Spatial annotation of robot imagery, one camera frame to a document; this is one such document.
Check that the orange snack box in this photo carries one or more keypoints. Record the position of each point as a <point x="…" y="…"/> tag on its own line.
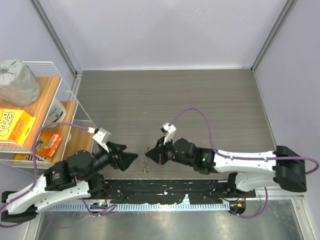
<point x="48" y="143"/>

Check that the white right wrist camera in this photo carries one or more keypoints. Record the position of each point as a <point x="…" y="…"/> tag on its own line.
<point x="169" y="131"/>

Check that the grey crumpled bag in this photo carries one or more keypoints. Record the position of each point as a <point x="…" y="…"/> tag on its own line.
<point x="18" y="84"/>

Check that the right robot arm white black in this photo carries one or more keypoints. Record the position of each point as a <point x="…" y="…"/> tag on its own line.
<point x="282" y="167"/>

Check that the white wire shelf rack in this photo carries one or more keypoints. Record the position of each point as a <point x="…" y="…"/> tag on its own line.
<point x="74" y="139"/>

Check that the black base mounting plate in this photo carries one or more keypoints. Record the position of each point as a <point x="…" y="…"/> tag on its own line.
<point x="169" y="192"/>

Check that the yellow black candy bag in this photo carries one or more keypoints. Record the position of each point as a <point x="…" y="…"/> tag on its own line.
<point x="29" y="157"/>

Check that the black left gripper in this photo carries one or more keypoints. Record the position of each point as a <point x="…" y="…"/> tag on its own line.
<point x="127" y="158"/>

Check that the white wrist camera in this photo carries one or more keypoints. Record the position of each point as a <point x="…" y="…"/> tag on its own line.
<point x="169" y="131"/>
<point x="101" y="137"/>

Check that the white pump bottle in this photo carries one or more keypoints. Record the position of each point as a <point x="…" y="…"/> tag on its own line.
<point x="56" y="113"/>

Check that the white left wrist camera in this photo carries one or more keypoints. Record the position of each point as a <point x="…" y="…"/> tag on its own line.
<point x="101" y="137"/>

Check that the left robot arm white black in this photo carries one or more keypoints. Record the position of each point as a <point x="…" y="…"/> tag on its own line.
<point x="76" y="177"/>

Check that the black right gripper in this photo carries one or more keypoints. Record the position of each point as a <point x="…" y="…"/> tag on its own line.
<point x="158" y="153"/>

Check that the yellow snack box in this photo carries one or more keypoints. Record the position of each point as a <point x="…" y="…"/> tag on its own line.
<point x="15" y="125"/>

